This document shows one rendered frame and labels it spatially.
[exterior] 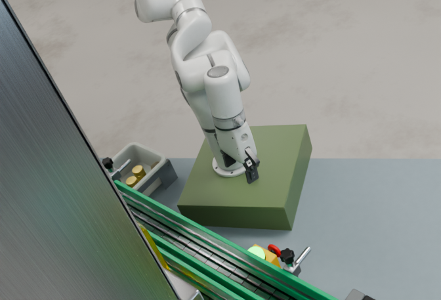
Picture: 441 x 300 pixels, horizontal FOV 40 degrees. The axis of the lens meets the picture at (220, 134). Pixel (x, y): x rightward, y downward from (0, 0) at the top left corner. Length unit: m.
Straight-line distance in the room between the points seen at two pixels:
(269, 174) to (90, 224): 1.07
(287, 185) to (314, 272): 0.23
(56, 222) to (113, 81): 3.35
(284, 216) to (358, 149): 1.33
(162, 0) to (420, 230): 0.84
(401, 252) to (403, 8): 2.39
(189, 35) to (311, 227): 0.58
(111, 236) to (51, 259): 0.07
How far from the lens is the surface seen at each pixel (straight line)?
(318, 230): 1.58
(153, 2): 1.54
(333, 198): 1.64
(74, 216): 0.57
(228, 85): 1.31
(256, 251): 1.44
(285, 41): 3.66
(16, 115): 0.50
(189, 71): 1.37
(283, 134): 1.71
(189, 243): 1.48
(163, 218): 1.52
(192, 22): 1.47
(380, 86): 3.16
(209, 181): 1.66
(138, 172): 1.83
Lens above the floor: 1.96
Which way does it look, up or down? 39 degrees down
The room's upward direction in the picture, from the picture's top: 21 degrees counter-clockwise
